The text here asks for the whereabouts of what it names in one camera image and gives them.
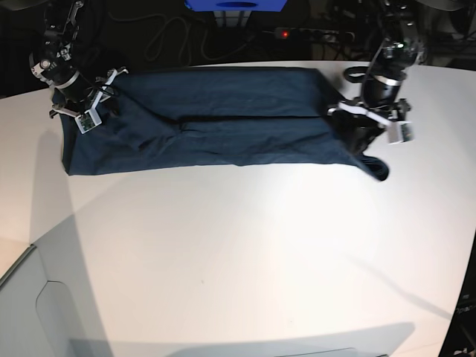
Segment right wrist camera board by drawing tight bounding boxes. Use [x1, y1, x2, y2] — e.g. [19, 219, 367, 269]
[74, 109, 102, 134]

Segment dark blue T-shirt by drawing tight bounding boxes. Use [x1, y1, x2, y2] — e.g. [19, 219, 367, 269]
[60, 67, 390, 181]

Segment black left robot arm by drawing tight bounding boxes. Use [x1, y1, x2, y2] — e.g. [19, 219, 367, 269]
[328, 1, 424, 155]

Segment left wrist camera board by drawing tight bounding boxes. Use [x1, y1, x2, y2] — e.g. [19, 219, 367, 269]
[387, 120, 414, 144]

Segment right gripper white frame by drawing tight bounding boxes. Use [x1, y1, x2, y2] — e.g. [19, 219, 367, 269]
[48, 67, 129, 119]

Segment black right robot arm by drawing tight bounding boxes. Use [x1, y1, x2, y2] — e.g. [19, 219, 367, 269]
[30, 1, 129, 131]

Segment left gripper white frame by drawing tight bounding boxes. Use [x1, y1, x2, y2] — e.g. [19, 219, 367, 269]
[327, 97, 411, 155]

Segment black power strip red switch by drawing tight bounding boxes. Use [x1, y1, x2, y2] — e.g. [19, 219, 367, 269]
[272, 28, 356, 43]

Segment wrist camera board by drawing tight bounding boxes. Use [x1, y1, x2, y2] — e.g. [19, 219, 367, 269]
[387, 120, 414, 144]
[74, 109, 102, 134]

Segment grey cables behind table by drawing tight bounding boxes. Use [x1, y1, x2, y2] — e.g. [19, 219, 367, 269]
[107, 10, 261, 62]

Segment blue box on stand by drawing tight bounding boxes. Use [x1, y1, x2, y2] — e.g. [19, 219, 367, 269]
[184, 0, 287, 12]

